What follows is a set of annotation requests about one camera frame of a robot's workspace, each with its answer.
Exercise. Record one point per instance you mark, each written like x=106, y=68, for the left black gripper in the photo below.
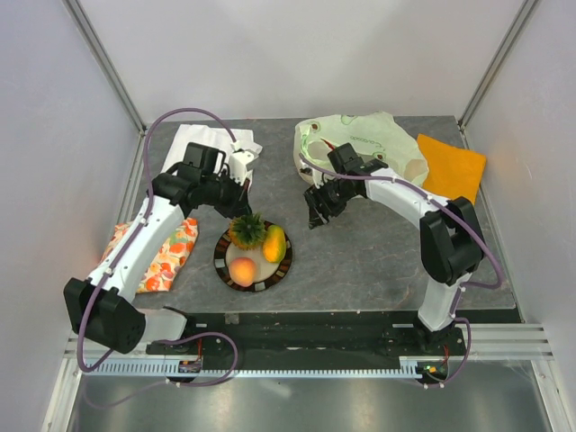
x=239, y=204

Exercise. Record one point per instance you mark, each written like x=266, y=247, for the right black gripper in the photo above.
x=317, y=215

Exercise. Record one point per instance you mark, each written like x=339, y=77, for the fake mango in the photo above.
x=274, y=246

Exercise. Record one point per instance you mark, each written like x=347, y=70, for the fake pineapple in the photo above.
x=247, y=232

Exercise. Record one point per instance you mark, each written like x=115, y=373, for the fake peach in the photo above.
x=243, y=271

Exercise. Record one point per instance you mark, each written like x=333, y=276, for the light green plastic bag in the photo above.
x=374, y=135

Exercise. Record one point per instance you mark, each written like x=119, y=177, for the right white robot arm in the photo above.
x=450, y=237

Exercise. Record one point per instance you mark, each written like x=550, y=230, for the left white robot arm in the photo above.
x=100, y=307

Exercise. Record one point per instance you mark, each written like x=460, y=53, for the fake red pepper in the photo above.
x=330, y=146

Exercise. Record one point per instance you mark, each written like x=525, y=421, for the white folded cloth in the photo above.
x=217, y=138

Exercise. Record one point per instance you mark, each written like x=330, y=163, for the dark rimmed ceramic plate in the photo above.
x=228, y=260

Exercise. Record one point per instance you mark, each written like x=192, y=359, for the floral patterned cloth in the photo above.
x=170, y=258

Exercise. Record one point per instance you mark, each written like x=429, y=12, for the orange folded cloth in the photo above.
x=452, y=172

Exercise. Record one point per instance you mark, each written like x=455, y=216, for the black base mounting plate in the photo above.
x=339, y=330

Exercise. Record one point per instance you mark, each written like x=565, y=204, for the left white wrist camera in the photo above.
x=241, y=160

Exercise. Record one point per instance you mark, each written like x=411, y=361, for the left aluminium frame post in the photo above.
x=102, y=58

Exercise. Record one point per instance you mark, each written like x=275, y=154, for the aluminium frame post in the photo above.
x=102, y=58
x=497, y=61

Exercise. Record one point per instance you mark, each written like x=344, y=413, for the white slotted cable duct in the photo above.
x=174, y=368

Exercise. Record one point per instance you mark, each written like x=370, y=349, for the aluminium front rail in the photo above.
x=480, y=341

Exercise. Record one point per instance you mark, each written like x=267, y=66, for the right aluminium frame post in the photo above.
x=497, y=61

